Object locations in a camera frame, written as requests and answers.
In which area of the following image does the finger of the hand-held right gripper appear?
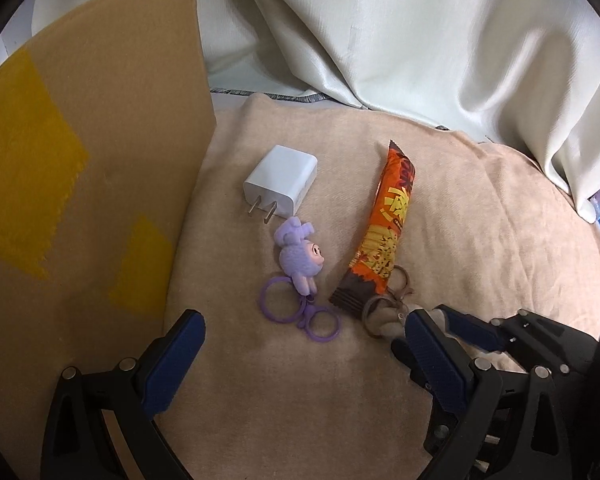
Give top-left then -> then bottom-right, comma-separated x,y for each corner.
434,303 -> 600,376
390,337 -> 463,456

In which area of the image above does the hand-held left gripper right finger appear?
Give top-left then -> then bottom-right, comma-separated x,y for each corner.
404,308 -> 573,480

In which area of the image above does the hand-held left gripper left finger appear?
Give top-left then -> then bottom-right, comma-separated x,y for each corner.
40,309 -> 207,480

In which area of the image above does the fluffy keychain with brown rings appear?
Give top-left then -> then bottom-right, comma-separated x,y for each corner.
361,266 -> 448,341

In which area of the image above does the purple bunny keychain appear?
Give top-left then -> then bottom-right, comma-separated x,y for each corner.
258,216 -> 341,345

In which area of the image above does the orange brown snack bar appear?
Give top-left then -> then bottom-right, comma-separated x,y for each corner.
329,140 -> 417,318

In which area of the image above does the white plug charger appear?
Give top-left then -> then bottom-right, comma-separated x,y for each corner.
243,145 -> 318,224

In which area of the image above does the brown cardboard box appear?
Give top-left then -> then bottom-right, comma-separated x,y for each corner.
0,0 -> 218,461

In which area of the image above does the beige blanket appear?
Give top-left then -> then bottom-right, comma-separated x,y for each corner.
160,92 -> 600,480

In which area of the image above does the grey patterned sheet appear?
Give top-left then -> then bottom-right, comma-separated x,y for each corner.
210,87 -> 331,106

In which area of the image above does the white curtain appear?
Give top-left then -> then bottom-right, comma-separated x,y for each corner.
30,0 -> 600,223

